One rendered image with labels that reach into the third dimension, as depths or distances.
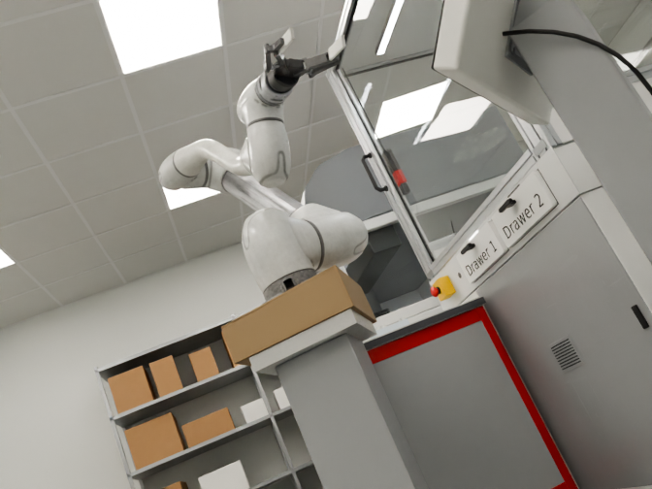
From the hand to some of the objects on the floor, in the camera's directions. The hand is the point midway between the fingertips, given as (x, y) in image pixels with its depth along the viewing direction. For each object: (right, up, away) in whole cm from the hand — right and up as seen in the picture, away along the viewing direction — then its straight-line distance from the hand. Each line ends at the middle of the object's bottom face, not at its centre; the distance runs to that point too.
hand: (316, 39), depth 155 cm
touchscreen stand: (+81, -96, -56) cm, 137 cm away
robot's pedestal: (+29, -138, -4) cm, 141 cm away
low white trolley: (+53, -152, +65) cm, 174 cm away
